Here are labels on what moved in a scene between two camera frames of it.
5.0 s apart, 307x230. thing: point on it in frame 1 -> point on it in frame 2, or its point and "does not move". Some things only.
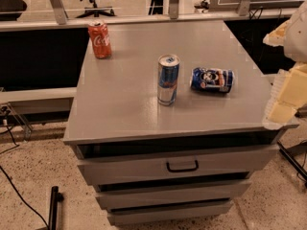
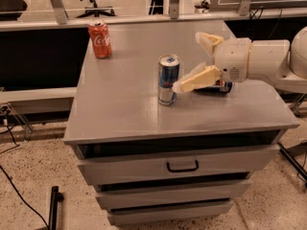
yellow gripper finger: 289,94 -> 201,76
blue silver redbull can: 168,79 does not move
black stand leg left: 56,197 does not move
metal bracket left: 28,125 does not move
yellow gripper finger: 276,37 -> 208,41
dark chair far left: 11,7 does not move
